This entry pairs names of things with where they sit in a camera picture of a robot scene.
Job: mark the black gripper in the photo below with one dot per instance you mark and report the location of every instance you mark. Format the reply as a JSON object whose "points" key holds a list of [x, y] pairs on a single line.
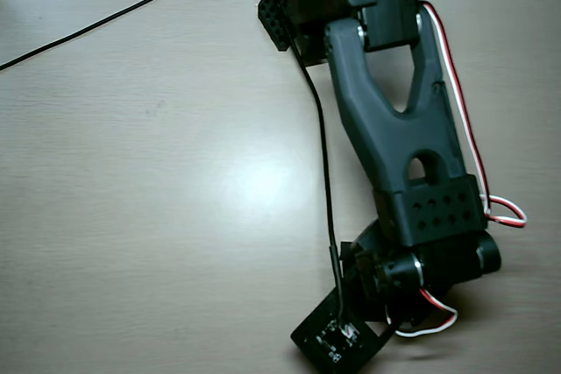
{"points": [[380, 319]]}

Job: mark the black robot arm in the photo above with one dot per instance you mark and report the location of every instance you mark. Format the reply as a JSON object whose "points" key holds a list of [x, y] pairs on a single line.
{"points": [[394, 137]]}

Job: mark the black wrist camera board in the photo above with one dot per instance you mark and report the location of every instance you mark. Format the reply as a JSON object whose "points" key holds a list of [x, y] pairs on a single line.
{"points": [[328, 339]]}

